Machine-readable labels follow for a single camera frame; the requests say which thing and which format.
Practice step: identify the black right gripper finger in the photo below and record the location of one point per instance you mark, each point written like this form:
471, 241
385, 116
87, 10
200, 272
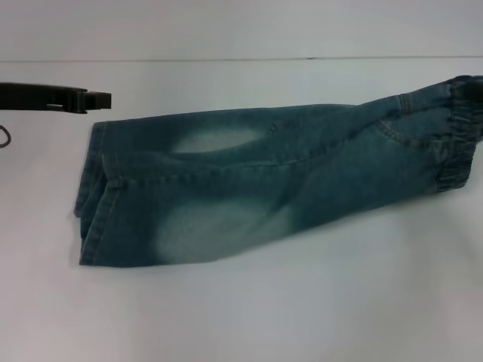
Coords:
475, 89

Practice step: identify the blue denim shorts with print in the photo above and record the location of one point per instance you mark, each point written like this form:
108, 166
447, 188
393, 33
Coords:
264, 181

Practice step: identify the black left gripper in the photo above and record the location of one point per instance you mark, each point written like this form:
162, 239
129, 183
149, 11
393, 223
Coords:
37, 97

